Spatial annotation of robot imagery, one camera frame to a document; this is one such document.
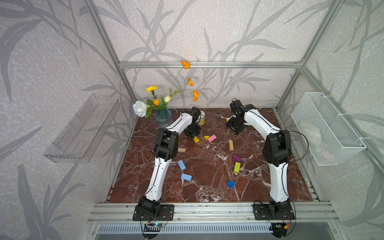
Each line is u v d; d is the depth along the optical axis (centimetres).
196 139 101
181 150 97
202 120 106
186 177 85
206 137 101
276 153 56
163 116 101
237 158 94
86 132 72
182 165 89
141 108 75
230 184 83
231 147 96
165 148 64
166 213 73
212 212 75
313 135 77
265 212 73
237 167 89
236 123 82
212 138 102
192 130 89
